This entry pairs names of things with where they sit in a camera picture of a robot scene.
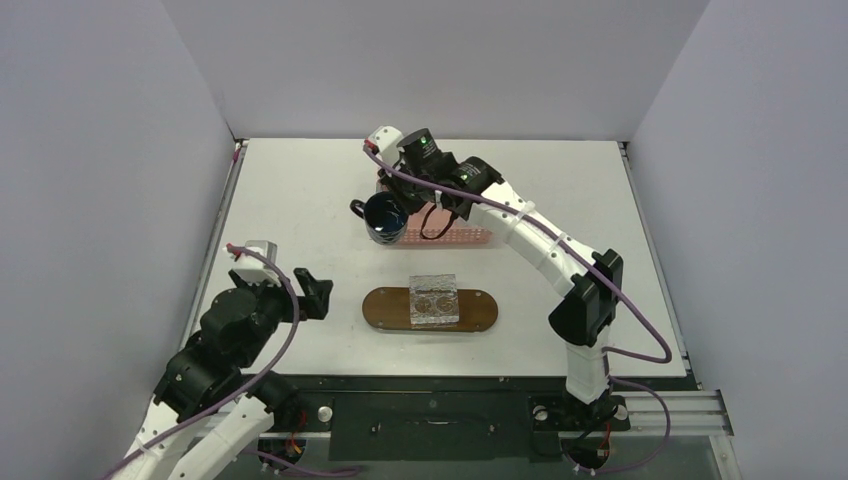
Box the pink perforated plastic basket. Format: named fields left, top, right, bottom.
left=383, top=196, right=492, bottom=248

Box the brown oval wooden tray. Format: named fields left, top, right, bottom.
left=362, top=287, right=499, bottom=333

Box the dark blue mug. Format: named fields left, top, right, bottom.
left=349, top=192, right=409, bottom=246

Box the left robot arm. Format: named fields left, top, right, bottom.
left=106, top=267, right=334, bottom=479

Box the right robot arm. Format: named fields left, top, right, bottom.
left=364, top=126, right=623, bottom=427

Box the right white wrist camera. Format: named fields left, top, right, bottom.
left=364, top=126, right=404, bottom=165

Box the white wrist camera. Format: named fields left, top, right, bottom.
left=364, top=126, right=404, bottom=165
left=226, top=240, right=281, bottom=286

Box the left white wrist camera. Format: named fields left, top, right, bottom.
left=226, top=240, right=281, bottom=286

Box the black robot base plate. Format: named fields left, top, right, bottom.
left=218, top=374, right=631, bottom=464

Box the aluminium rail frame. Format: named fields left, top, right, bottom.
left=621, top=390, right=734, bottom=437

